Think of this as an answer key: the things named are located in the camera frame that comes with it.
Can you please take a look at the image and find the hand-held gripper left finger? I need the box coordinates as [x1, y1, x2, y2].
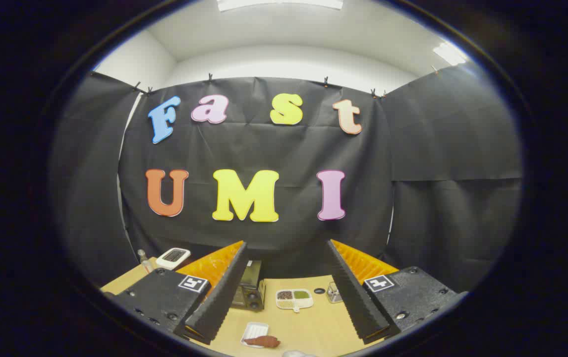
[111, 240, 248, 345]

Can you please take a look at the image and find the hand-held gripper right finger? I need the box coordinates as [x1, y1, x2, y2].
[325, 239, 468, 345]

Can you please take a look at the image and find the black toaster oven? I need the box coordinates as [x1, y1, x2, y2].
[231, 259, 266, 311]

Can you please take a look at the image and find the brown meat slice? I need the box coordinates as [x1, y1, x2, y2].
[244, 335, 281, 348]

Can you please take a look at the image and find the white pop-up toaster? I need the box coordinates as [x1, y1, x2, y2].
[156, 247, 191, 270]

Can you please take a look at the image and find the white rectangular tray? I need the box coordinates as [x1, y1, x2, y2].
[241, 322, 269, 348]

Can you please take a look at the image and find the white divided dish with grains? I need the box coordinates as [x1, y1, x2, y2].
[276, 289, 314, 313]

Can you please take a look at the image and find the clear plastic bottle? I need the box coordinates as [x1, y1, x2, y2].
[137, 249, 155, 274]

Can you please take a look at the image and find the small ceiling light panel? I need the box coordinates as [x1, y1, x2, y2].
[433, 41, 468, 66]

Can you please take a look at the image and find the long ceiling light panel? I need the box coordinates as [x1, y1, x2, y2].
[216, 0, 344, 11]

